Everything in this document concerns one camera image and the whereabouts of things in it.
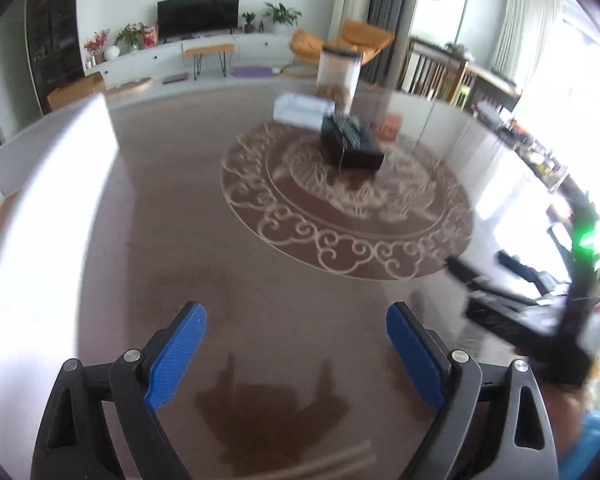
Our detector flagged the covered standing air conditioner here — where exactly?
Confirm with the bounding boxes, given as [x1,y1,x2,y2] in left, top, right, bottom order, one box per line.
[336,0,376,58]

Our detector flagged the wooden sideboard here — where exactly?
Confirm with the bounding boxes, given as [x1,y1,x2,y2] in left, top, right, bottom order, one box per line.
[462,60,523,116]

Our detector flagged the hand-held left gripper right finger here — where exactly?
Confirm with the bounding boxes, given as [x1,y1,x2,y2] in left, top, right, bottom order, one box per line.
[386,302,561,480]

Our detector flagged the clutter of small household things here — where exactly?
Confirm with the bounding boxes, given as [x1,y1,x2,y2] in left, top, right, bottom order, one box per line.
[475,105,581,191]

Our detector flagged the black flat screen television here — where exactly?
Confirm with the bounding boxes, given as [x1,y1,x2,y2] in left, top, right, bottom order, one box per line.
[157,0,241,38]

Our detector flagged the bushy potted green plant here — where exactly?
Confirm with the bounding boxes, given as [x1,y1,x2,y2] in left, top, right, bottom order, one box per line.
[114,22,146,53]

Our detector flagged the dark glass display cabinet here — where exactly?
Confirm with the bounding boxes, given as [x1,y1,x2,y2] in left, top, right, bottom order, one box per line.
[25,0,86,111]

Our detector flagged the white sheer curtain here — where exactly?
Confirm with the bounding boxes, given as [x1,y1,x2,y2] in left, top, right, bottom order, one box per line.
[492,0,563,86]

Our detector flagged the white television cabinet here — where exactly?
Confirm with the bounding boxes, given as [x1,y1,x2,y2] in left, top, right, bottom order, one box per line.
[85,34,306,86]

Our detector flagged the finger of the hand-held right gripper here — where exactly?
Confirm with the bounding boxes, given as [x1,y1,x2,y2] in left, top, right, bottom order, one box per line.
[497,250,562,300]
[445,255,523,312]

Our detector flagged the round wooden board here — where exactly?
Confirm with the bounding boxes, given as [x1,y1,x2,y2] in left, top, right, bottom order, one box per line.
[105,77,153,98]

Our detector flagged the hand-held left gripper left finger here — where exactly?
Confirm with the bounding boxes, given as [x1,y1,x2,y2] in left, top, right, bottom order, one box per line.
[30,301,208,480]

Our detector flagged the purple floor mat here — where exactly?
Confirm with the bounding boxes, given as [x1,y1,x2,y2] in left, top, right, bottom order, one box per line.
[230,65,273,79]

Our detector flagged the large potted green plant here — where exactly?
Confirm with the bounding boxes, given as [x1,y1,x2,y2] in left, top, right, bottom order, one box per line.
[262,2,303,36]

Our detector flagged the red flowers in white vase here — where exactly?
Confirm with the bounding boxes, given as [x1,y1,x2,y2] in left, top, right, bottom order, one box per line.
[83,30,121,61]

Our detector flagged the orange lounge chair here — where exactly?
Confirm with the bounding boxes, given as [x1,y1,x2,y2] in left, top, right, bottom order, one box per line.
[288,19,396,78]

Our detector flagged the grey curtain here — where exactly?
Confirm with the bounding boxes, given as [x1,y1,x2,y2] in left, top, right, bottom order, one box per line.
[367,0,426,86]

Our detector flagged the orange bench stool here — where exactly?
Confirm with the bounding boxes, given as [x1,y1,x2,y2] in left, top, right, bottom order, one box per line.
[182,42,236,81]

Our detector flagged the clear plastic box white lid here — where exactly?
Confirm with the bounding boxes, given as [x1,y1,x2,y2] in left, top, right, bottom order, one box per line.
[272,92,336,128]

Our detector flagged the brown cardboard box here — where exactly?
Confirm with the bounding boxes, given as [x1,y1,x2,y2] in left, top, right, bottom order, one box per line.
[46,72,106,111]

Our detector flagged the black cardboard box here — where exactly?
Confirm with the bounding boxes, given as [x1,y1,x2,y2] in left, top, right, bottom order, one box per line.
[320,114,386,171]

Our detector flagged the clear jar black lid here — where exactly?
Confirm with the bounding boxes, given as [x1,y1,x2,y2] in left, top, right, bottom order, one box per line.
[316,45,363,111]

